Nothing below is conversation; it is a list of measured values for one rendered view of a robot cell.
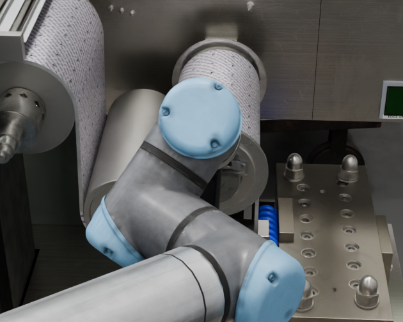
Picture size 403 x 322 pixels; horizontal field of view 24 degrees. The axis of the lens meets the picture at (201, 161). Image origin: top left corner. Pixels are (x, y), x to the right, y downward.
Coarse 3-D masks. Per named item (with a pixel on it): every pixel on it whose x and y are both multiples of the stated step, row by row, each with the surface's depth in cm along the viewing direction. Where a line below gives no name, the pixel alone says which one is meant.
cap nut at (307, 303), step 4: (308, 280) 133; (308, 284) 132; (304, 288) 132; (308, 288) 132; (304, 292) 132; (308, 292) 132; (304, 296) 133; (308, 296) 133; (312, 296) 133; (304, 300) 133; (308, 300) 133; (312, 300) 135; (300, 304) 133; (304, 304) 133; (308, 304) 134; (312, 304) 134; (300, 308) 133; (304, 308) 134; (308, 308) 134
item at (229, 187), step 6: (222, 180) 123; (228, 180) 122; (234, 180) 122; (240, 180) 122; (222, 186) 123; (228, 186) 123; (234, 186) 123; (222, 192) 123; (228, 192) 123; (234, 192) 123; (222, 198) 124; (228, 198) 124
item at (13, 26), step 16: (0, 0) 120; (16, 0) 125; (32, 0) 121; (0, 16) 118; (16, 16) 117; (32, 16) 121; (0, 32) 112; (16, 32) 112; (0, 48) 112; (16, 48) 112
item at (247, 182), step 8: (240, 144) 121; (240, 152) 121; (248, 152) 122; (248, 160) 122; (248, 168) 123; (248, 176) 123; (248, 184) 124; (240, 192) 125; (248, 192) 125; (232, 200) 126; (240, 200) 126; (224, 208) 127
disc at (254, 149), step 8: (248, 136) 121; (248, 144) 121; (256, 144) 121; (256, 152) 122; (256, 160) 123; (264, 160) 123; (256, 168) 123; (264, 168) 123; (256, 176) 124; (264, 176) 124; (256, 184) 125; (264, 184) 125; (256, 192) 125; (248, 200) 126; (256, 200) 126; (232, 208) 127; (240, 208) 127
